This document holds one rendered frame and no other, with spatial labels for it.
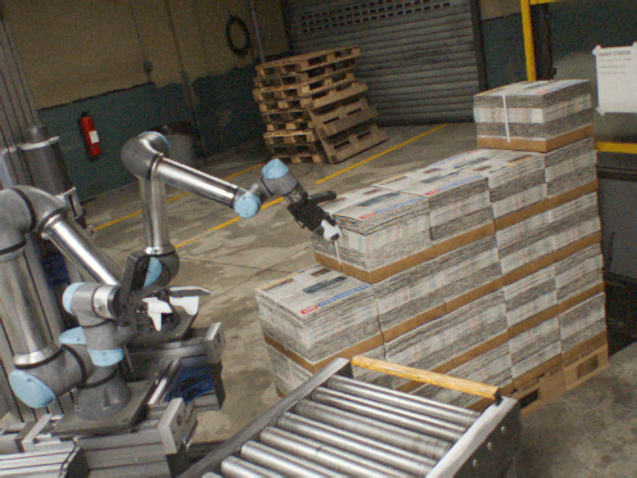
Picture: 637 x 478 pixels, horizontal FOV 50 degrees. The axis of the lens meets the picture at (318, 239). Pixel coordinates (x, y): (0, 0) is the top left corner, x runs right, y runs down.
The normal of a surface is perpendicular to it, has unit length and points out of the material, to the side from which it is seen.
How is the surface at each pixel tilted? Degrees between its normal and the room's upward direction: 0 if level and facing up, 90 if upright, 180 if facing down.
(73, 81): 90
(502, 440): 90
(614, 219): 90
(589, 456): 0
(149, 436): 90
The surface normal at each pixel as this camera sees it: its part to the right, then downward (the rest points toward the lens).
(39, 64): 0.75, 0.07
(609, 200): -0.84, 0.31
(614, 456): -0.18, -0.94
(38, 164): -0.08, 0.32
